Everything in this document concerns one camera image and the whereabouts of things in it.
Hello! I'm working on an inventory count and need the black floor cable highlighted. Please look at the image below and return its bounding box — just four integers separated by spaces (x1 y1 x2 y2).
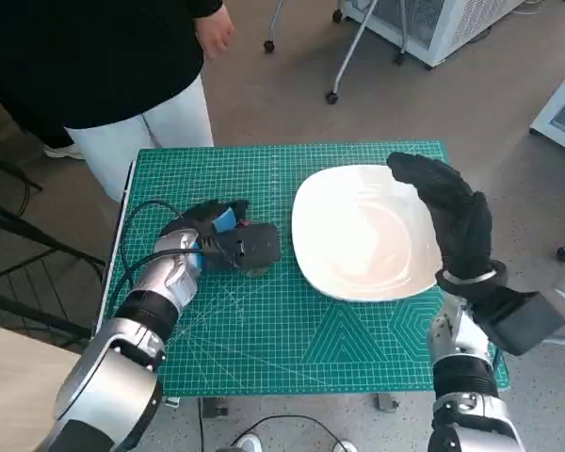
197 397 340 452

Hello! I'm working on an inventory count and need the white mesh-fronted cabinet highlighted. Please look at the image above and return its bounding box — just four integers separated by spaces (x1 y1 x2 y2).
529 58 565 159
341 0 528 67

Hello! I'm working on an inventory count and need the light wooden table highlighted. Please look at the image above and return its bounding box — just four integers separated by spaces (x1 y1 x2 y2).
0 319 100 452

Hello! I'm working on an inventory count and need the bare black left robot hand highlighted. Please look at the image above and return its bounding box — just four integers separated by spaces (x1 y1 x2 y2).
162 200 250 237

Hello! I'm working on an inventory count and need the white square plate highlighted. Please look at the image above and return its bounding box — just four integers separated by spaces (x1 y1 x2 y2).
290 164 443 302

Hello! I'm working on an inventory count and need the grey table leg bracket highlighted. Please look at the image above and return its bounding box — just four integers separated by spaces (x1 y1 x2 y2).
202 395 230 418
374 393 400 413

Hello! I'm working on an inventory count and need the grey wheeled metal frame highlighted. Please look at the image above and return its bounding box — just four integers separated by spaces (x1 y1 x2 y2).
262 0 409 105

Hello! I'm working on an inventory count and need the green cutting mat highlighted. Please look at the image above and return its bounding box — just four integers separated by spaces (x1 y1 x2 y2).
97 139 510 396

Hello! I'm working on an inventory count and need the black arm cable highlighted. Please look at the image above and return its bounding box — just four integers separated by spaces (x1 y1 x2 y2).
107 201 203 302

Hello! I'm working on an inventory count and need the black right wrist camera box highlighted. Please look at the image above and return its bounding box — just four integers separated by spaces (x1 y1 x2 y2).
470 286 565 357

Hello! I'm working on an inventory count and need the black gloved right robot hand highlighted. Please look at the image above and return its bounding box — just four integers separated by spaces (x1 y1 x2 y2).
386 151 494 280

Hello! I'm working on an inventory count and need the black metal rack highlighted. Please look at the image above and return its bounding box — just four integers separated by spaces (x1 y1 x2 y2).
0 150 107 349

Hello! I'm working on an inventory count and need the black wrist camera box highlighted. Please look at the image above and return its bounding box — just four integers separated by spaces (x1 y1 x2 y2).
202 221 283 274
470 286 565 357

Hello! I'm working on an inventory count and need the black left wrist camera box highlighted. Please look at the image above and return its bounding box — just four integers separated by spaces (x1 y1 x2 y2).
202 221 283 274

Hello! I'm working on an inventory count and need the person's white shoe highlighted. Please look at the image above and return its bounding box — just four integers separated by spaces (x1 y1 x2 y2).
44 143 84 161

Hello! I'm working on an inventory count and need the person's hand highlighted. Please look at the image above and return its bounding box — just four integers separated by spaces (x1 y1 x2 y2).
195 7 236 60

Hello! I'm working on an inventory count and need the person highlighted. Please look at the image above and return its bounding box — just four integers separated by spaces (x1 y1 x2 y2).
0 0 236 202

